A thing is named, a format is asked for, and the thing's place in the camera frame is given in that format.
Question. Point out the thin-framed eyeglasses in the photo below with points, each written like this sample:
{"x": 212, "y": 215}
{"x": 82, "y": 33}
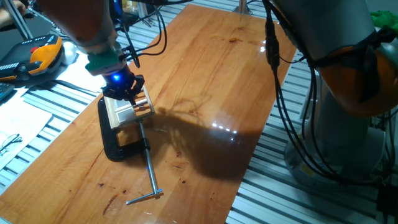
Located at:
{"x": 15, "y": 139}

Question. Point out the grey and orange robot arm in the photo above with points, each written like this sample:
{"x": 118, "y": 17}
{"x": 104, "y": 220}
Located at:
{"x": 326, "y": 25}

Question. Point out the glossy brown wooden board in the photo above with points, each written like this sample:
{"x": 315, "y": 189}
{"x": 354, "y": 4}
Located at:
{"x": 202, "y": 77}

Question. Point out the orange and black teach pendant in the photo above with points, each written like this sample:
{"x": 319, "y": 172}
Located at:
{"x": 43, "y": 56}

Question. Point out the small wooden window frame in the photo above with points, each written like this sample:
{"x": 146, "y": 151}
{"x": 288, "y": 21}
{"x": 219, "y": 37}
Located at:
{"x": 149, "y": 105}

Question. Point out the black computer keyboard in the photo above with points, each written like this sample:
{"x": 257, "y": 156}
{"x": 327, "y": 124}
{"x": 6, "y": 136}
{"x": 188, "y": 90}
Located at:
{"x": 5, "y": 91}

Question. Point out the green cloth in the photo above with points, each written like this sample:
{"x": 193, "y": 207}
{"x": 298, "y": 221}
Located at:
{"x": 385, "y": 18}

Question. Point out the aluminium frame pole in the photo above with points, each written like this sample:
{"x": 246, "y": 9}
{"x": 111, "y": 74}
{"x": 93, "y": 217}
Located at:
{"x": 242, "y": 7}

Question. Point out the person's bare forearm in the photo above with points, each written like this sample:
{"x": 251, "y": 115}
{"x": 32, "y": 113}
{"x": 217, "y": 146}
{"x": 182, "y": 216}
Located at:
{"x": 6, "y": 19}

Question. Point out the person's bare hand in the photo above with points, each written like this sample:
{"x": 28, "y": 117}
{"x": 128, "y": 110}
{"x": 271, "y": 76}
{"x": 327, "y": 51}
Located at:
{"x": 20, "y": 7}

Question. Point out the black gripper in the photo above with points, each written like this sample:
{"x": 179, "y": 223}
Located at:
{"x": 119, "y": 82}

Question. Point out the black C-clamp with steel screw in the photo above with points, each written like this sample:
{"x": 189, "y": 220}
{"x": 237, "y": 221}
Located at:
{"x": 109, "y": 140}

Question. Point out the grey metal strut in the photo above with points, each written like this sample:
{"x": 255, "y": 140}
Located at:
{"x": 18, "y": 21}

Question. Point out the white paper sheet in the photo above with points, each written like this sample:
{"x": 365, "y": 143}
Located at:
{"x": 77, "y": 77}
{"x": 25, "y": 124}

